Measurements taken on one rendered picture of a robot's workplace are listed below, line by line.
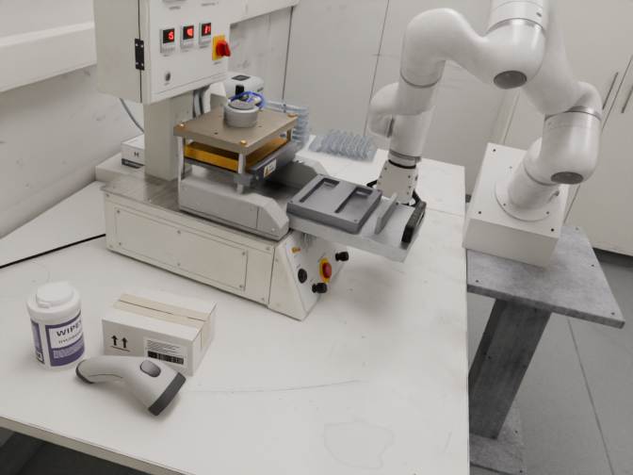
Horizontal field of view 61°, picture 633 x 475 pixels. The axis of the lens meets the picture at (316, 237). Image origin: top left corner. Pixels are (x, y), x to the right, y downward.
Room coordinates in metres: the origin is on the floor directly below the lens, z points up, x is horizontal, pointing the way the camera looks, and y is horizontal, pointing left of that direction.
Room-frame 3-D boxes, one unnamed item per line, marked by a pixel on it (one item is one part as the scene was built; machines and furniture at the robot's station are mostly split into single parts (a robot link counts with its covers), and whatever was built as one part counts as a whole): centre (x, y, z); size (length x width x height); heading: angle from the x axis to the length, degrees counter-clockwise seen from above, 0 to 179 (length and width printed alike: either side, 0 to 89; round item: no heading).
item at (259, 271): (1.22, 0.20, 0.84); 0.53 x 0.37 x 0.17; 73
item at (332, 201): (1.12, -0.03, 0.98); 0.20 x 0.17 x 0.03; 163
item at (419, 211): (1.07, -0.21, 0.99); 0.15 x 0.02 x 0.04; 163
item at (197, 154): (1.21, 0.21, 1.07); 0.22 x 0.17 x 0.10; 163
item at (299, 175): (1.31, 0.10, 0.96); 0.26 x 0.05 x 0.07; 73
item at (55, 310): (0.75, 0.45, 0.82); 0.09 x 0.09 x 0.15
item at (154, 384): (0.68, 0.29, 0.79); 0.20 x 0.08 x 0.08; 81
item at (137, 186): (1.21, 0.25, 0.93); 0.46 x 0.35 x 0.01; 73
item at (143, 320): (0.81, 0.28, 0.80); 0.19 x 0.13 x 0.09; 81
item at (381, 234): (1.11, -0.08, 0.97); 0.30 x 0.22 x 0.08; 73
